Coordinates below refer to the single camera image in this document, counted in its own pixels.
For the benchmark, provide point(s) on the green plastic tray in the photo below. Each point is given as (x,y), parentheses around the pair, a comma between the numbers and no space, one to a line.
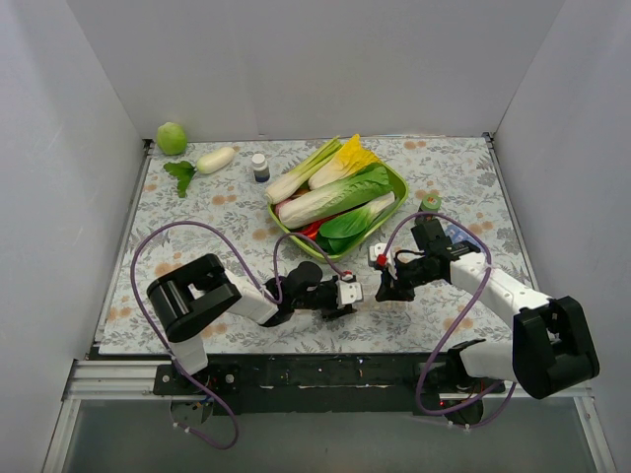
(400,190)

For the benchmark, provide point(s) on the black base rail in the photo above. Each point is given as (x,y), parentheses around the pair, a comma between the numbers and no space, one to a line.
(315,383)

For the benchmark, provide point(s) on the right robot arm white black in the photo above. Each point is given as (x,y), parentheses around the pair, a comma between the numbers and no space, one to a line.
(551,347)

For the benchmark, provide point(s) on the red chili peppers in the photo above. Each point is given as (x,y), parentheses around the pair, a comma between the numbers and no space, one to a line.
(311,230)

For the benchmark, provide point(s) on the white blue pill bottle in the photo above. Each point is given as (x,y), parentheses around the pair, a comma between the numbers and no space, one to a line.
(260,168)

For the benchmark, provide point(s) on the blue pill blister pack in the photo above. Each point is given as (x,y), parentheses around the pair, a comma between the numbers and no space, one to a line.
(456,234)

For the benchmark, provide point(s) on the clear weekly pill organizer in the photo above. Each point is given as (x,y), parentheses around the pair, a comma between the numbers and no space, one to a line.
(369,304)

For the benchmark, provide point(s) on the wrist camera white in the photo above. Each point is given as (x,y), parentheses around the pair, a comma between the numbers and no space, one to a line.
(381,258)
(349,290)

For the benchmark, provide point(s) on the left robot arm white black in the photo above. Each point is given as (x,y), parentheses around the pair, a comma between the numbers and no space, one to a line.
(193,296)

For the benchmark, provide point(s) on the green pill bottle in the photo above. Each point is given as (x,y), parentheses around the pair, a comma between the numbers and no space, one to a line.
(430,203)

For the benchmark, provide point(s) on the bok choy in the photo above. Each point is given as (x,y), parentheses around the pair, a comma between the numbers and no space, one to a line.
(339,234)

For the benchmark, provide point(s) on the leek white green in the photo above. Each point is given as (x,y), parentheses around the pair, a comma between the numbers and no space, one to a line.
(288,183)

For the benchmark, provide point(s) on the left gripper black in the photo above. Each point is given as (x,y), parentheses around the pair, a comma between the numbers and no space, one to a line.
(332,300)

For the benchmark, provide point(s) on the white radish with leaves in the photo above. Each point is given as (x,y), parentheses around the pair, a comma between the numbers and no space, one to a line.
(184,172)

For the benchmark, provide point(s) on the green round cabbage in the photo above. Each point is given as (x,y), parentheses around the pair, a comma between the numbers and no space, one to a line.
(171,139)

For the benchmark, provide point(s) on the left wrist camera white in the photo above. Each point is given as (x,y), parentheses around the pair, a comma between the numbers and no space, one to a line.
(349,290)

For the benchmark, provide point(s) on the yellow napa cabbage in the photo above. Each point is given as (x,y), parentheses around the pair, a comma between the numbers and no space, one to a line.
(349,159)

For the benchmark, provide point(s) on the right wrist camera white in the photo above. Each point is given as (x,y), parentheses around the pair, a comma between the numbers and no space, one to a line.
(381,258)

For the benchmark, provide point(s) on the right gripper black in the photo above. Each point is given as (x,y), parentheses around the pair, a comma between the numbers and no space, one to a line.
(390,282)

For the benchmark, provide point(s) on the green napa cabbage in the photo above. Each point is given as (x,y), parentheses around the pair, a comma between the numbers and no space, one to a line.
(336,197)

